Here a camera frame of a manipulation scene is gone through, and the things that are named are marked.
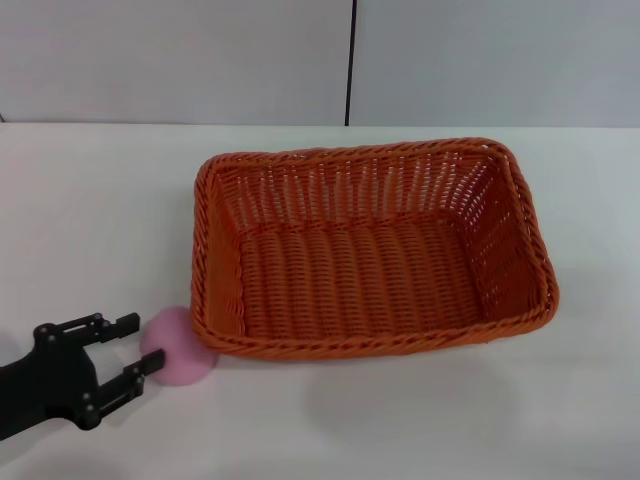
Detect orange woven wicker basket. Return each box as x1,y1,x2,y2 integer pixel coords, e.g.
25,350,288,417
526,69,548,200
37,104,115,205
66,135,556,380
188,135,560,362

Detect pink peach toy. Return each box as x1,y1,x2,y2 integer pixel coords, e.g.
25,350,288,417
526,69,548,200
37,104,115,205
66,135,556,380
139,305,219,387

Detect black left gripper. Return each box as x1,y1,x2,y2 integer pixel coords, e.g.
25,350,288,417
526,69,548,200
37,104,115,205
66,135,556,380
22,312,165,430

